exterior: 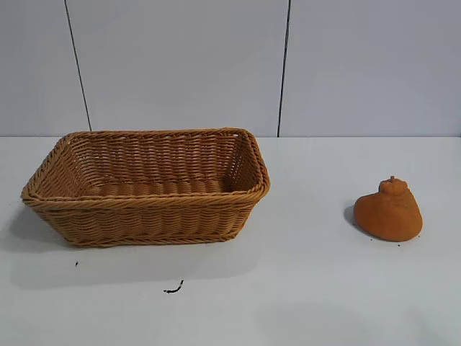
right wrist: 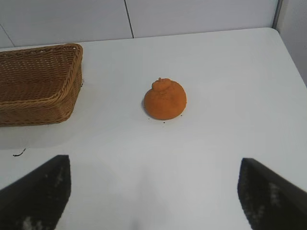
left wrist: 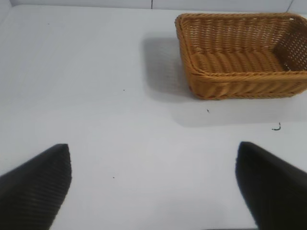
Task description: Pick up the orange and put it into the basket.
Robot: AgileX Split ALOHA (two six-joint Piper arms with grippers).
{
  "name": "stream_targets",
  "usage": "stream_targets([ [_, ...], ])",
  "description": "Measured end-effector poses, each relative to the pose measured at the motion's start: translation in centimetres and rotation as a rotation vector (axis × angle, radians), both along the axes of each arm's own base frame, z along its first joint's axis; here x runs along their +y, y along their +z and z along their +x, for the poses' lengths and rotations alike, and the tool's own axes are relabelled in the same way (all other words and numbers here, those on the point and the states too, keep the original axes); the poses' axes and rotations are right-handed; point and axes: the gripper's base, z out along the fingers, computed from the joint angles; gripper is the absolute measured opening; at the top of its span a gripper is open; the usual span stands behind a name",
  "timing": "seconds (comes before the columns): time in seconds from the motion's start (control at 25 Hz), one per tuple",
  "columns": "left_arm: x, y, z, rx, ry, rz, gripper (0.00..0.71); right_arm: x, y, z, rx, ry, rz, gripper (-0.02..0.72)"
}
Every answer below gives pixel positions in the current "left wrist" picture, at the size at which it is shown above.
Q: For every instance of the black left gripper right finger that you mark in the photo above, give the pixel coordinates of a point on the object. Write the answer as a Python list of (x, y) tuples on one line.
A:
[(271, 187)]

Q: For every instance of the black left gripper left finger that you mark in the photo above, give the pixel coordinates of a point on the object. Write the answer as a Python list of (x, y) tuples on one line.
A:
[(31, 191)]

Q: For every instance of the brown woven wicker basket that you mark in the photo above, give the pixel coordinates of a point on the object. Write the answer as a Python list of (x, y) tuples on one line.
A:
[(239, 81)]

